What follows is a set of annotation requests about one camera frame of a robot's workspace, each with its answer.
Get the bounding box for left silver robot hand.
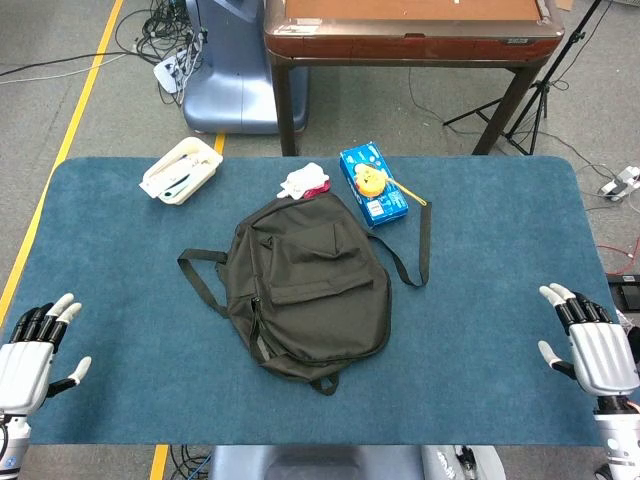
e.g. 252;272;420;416
0;292;93;416

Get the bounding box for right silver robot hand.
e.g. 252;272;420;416
537;282;640;399

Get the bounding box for black fabric backpack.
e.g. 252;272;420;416
177;192;433;396

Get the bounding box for black flat device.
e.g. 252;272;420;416
605;272;640;314

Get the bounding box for blue felt table mat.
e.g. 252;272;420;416
0;155;619;447

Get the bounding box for blue Oreo cookie box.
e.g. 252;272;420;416
339;140;410;229

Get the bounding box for cream plastic tray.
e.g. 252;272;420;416
138;136;224;207

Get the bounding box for black tripod stand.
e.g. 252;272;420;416
442;0;609;156

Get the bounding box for yellow toy with pencil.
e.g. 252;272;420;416
356;167;429;207

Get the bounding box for grey robot torso base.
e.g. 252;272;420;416
207;444;506;480

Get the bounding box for white power strip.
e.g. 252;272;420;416
152;54;194;94

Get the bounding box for white and red crumpled cloth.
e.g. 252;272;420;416
276;162;333;201

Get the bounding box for brown mahjong table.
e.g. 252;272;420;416
263;0;566;157

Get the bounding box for red cable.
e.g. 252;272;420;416
597;238;640;276

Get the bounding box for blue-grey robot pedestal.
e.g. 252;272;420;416
182;0;310;135

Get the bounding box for black cable bundle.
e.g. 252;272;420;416
114;0;207;106

